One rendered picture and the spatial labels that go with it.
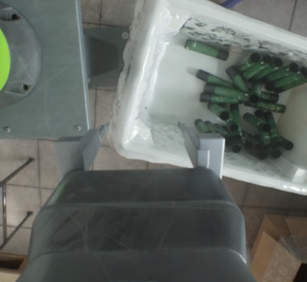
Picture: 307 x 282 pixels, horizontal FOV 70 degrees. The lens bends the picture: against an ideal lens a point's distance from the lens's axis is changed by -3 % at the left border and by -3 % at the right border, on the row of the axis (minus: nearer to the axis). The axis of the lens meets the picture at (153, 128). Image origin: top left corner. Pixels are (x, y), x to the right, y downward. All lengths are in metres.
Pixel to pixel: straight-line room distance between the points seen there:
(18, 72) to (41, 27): 0.08
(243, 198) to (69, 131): 1.41
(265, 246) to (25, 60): 1.56
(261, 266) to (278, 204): 0.41
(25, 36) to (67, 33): 0.05
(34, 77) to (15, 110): 0.07
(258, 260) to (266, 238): 0.17
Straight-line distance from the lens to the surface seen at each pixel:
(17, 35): 0.34
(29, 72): 0.35
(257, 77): 0.83
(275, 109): 0.92
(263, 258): 1.70
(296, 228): 1.63
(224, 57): 0.82
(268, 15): 1.43
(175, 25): 0.60
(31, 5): 0.38
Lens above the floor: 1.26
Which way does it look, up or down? 73 degrees down
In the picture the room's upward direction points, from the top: 175 degrees clockwise
